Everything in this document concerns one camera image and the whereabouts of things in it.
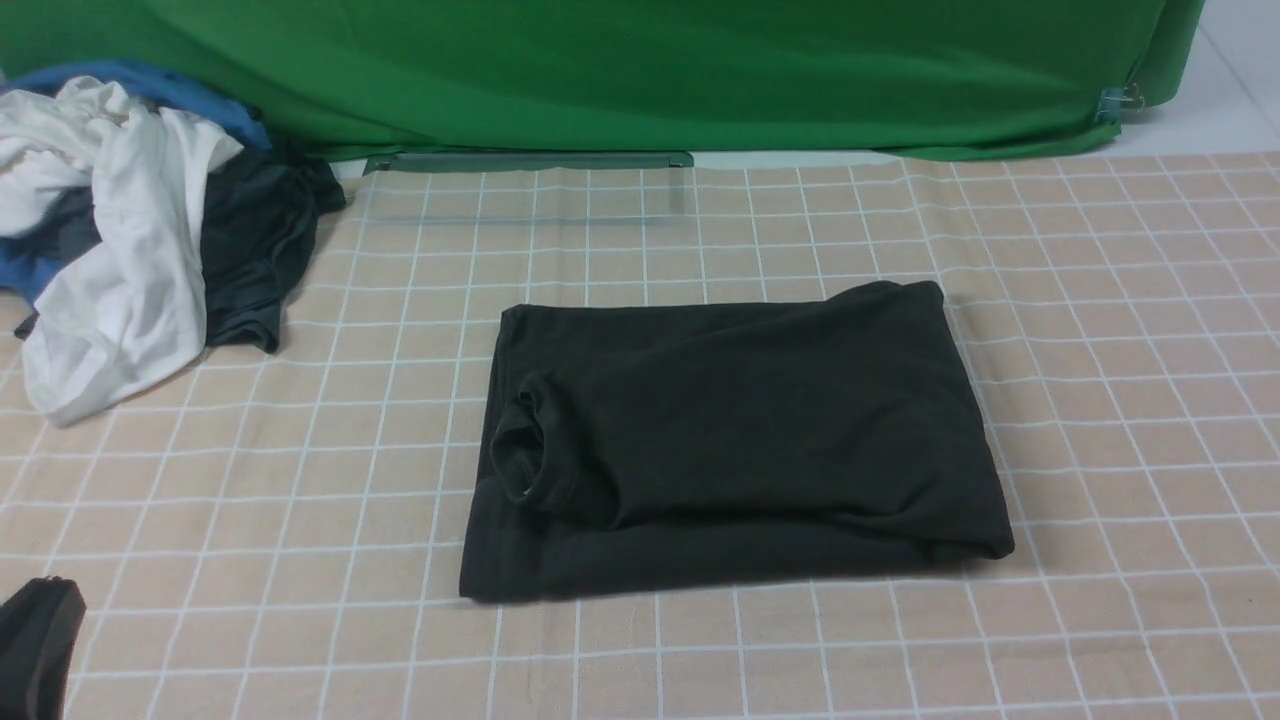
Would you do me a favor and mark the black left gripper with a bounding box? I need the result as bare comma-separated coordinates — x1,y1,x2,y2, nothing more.
1,577,86,719

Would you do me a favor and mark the dark gray long-sleeved shirt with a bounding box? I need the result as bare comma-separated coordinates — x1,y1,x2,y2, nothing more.
460,281,1015,603

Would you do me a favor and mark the blue crumpled garment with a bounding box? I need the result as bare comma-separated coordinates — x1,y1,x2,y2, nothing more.
3,59,273,304

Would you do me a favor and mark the white crumpled garment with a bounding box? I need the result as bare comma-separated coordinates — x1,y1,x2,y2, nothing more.
3,76,243,427

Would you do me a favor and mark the dark teal crumpled garment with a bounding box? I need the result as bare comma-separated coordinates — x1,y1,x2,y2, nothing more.
1,145,346,354

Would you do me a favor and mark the green backdrop cloth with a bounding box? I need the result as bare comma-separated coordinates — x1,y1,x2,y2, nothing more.
1,1,1203,161

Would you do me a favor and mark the gray-green metal bar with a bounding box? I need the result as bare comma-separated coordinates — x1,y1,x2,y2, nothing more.
364,151,695,176

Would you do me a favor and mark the metal binder clip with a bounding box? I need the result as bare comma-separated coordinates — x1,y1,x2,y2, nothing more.
1094,83,1147,126

